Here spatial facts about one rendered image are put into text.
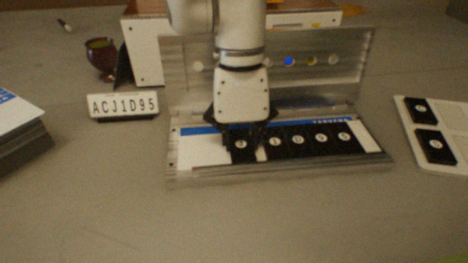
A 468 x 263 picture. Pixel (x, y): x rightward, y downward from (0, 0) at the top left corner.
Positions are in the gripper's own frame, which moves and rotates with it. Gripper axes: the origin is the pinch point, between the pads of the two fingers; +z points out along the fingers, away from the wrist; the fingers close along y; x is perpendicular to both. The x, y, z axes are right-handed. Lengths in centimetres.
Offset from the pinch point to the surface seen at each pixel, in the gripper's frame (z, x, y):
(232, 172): 3.6, -5.9, -2.4
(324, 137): 1.2, 0.5, 17.5
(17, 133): -2.8, 4.1, -43.2
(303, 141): 1.6, 0.1, 13.1
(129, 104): -2.4, 16.4, -24.6
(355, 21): -11, 73, 59
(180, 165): 3.1, -2.7, -12.2
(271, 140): 1.1, 0.8, 6.6
